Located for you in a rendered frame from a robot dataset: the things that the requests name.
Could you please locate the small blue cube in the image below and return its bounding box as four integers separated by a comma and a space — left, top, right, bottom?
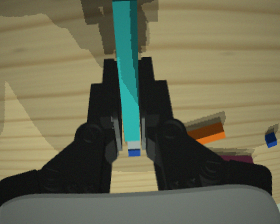
265, 132, 277, 148

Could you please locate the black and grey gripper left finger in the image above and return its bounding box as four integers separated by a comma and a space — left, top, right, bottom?
0, 59, 122, 206

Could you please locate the turquoise rod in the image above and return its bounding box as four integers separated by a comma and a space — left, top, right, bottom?
112, 0, 140, 141

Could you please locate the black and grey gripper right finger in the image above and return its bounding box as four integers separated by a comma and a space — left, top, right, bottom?
138, 57, 272, 196

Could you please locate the pink rod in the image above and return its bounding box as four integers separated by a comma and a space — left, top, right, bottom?
220, 155, 254, 164

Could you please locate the orange rod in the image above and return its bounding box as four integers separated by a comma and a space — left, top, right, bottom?
187, 122, 226, 144

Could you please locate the grey rod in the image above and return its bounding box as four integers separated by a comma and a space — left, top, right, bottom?
127, 141, 140, 149

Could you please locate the small dark blue block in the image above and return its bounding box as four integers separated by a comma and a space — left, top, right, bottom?
128, 149, 140, 157

